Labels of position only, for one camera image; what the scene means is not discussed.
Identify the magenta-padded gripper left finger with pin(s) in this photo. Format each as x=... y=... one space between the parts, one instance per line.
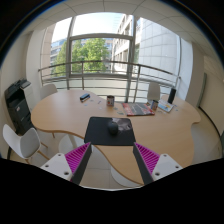
x=59 y=165

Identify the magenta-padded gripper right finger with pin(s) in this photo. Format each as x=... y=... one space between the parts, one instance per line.
x=165 y=165

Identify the black computer mouse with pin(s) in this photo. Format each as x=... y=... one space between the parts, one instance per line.
x=112 y=128

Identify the black mouse pad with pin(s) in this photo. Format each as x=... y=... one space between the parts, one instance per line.
x=98 y=131

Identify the white chair with wooden legs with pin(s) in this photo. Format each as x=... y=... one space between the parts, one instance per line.
x=28 y=143

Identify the light open booklet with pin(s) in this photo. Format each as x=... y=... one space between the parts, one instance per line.
x=166 y=106

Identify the red colourful magazine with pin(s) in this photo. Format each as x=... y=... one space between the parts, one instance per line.
x=137 y=109

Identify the tall black speaker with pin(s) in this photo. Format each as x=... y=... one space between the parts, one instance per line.
x=172 y=95

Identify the black and blue stapler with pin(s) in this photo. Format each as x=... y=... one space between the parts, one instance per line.
x=84 y=97

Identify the colourful printed mug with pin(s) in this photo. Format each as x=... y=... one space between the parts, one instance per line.
x=110 y=101

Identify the grey metal balcony railing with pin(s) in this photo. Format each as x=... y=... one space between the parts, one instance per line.
x=100 y=62

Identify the green tree outside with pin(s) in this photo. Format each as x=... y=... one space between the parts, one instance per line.
x=90 y=51

